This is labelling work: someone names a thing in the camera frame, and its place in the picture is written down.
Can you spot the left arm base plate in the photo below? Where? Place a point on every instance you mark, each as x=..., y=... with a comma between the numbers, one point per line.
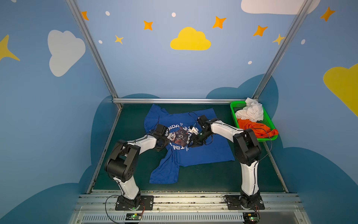
x=139, y=203

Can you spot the blue panda print t-shirt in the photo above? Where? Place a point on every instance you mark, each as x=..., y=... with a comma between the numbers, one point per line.
x=179, y=154

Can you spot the rear aluminium frame bar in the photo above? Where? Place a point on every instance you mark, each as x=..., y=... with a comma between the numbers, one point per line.
x=174, y=101

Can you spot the orange t-shirt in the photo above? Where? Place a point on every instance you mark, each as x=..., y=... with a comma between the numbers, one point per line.
x=260, y=130

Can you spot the right controller board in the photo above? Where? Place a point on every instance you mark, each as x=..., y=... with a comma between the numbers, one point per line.
x=250, y=218

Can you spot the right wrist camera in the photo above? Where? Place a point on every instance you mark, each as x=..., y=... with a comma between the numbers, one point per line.
x=193, y=130

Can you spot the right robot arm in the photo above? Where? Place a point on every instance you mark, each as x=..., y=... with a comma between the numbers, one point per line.
x=247, y=150

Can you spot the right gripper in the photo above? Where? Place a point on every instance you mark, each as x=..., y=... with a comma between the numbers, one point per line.
x=195, y=137

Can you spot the aluminium mounting rail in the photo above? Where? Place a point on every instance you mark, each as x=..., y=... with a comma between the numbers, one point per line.
x=188, y=208

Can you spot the left aluminium frame post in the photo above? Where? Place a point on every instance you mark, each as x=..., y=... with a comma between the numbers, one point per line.
x=77, y=14

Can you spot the right aluminium frame post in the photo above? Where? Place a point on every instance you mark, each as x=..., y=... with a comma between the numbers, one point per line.
x=293, y=29

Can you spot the left controller board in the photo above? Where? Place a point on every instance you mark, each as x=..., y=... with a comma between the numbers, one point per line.
x=133, y=217

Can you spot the white t-shirt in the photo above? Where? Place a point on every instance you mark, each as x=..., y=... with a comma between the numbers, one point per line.
x=253, y=111

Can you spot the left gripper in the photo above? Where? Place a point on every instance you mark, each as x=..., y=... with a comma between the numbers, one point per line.
x=168, y=136

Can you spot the controller board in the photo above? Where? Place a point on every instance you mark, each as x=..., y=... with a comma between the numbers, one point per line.
x=250, y=218
x=133, y=217

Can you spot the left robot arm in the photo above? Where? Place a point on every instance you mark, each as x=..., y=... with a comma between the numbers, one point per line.
x=123, y=160

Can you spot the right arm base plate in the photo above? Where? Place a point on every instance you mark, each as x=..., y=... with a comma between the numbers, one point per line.
x=238, y=202

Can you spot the green plastic basket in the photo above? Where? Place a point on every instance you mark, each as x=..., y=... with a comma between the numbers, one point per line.
x=238, y=105

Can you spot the aluminium frame post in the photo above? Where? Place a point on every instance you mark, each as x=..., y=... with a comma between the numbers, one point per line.
x=77, y=14
x=293, y=29

